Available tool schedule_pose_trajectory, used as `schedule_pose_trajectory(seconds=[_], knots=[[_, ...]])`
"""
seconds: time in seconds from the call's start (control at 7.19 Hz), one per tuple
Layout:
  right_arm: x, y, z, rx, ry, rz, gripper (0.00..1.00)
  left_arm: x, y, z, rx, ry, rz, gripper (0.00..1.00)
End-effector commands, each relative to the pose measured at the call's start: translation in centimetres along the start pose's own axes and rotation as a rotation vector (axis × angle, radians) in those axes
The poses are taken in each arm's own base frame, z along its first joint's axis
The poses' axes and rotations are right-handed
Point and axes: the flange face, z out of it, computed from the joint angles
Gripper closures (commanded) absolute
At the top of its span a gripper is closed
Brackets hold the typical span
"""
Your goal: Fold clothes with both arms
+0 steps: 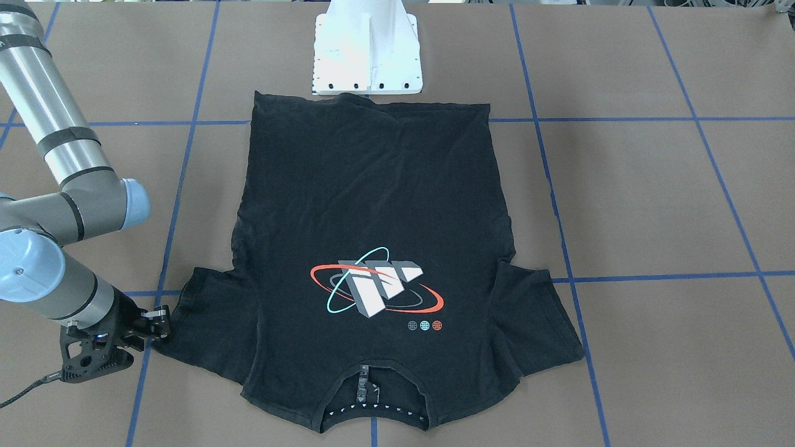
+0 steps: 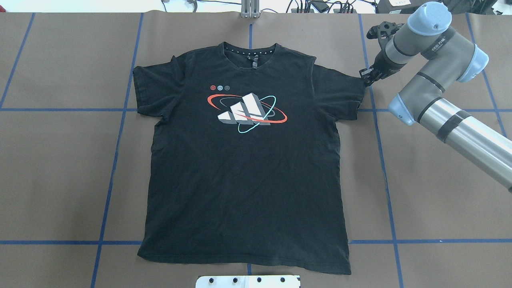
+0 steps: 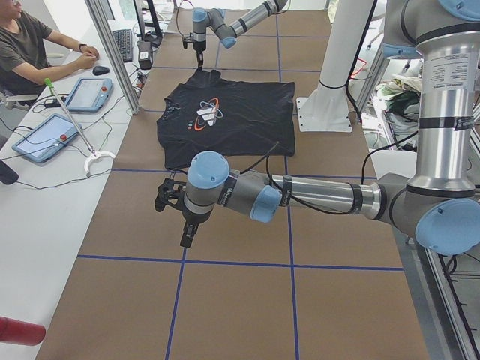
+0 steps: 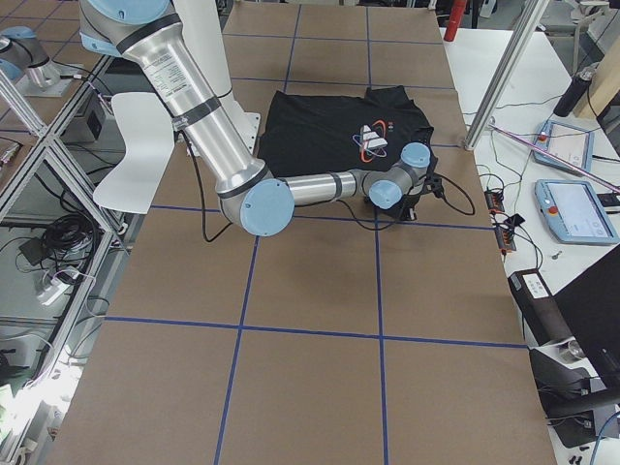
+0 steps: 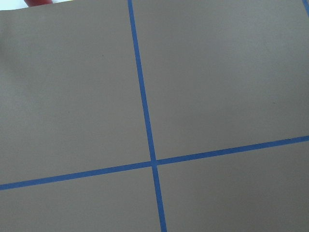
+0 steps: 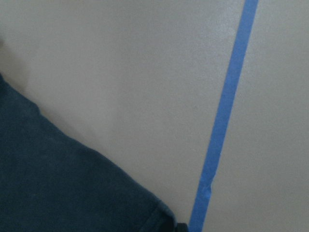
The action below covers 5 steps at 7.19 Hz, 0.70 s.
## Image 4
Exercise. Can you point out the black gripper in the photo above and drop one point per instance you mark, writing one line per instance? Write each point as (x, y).
(406, 201)

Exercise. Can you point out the black graphic t-shirt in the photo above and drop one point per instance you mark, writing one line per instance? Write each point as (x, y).
(329, 148)

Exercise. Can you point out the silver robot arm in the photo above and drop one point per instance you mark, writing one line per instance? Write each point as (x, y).
(179, 47)
(25, 62)

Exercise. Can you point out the orange terminal block strip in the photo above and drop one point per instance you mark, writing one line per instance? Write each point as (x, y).
(501, 221)

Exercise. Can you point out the near teach pendant tablet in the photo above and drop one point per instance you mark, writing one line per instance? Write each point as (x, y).
(573, 212)

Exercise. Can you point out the teach pendant tablet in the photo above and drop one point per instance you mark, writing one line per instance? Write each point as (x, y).
(567, 142)
(573, 212)

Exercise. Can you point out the far teach pendant tablet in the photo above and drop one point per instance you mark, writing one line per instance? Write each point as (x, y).
(567, 142)

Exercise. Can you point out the red cylinder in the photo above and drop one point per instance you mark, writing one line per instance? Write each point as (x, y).
(457, 12)

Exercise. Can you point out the black water bottle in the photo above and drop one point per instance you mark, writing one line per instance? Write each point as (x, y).
(578, 87)

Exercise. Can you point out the white plastic chair seat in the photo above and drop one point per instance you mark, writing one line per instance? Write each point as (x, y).
(145, 127)

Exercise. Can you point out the aluminium frame post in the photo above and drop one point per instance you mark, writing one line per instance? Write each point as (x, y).
(519, 40)

